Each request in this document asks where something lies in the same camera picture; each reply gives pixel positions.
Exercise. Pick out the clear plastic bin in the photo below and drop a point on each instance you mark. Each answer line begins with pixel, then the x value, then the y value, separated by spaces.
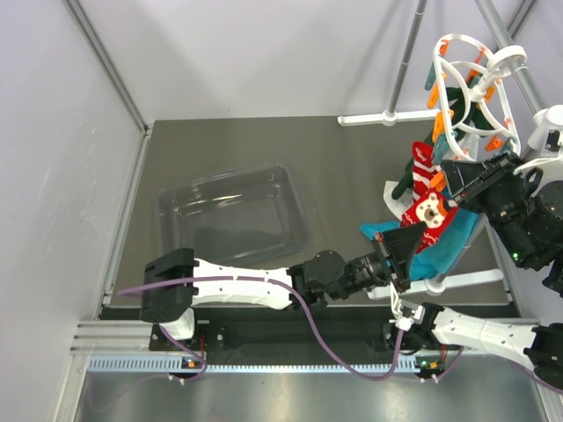
pixel 241 217

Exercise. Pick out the red snowflake bear sock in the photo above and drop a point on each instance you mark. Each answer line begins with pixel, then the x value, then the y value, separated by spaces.
pixel 436 211

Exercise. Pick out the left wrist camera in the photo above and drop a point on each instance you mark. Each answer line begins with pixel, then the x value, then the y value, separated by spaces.
pixel 406 314

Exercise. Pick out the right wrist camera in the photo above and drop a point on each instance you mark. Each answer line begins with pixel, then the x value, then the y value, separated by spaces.
pixel 545 149

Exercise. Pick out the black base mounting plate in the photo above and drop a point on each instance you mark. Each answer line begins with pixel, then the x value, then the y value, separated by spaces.
pixel 267 336

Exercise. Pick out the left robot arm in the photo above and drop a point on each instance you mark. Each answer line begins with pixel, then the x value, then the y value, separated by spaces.
pixel 178 281

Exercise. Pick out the grey drying rack frame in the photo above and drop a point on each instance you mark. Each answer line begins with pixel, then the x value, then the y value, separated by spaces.
pixel 504 36

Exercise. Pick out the dark green sock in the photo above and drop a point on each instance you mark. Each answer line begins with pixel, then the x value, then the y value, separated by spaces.
pixel 474 117

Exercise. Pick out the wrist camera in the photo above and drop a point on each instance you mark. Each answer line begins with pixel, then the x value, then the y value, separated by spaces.
pixel 406 314
pixel 545 149

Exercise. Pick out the white cloth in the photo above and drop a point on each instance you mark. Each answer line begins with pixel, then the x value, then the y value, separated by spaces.
pixel 400 205

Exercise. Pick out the red striped santa sock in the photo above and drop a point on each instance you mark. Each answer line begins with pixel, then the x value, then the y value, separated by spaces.
pixel 423 170

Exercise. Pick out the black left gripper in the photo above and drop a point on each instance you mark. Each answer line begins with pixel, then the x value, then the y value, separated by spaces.
pixel 402 243

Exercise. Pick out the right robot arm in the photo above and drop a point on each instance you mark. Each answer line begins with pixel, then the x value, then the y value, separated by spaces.
pixel 531 244

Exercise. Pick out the white round clip hanger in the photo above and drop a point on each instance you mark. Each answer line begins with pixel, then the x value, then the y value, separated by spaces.
pixel 460 61

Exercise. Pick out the teal cloth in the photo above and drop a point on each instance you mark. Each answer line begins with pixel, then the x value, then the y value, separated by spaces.
pixel 440 257

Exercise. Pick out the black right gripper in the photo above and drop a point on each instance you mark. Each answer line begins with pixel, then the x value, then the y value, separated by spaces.
pixel 460 175

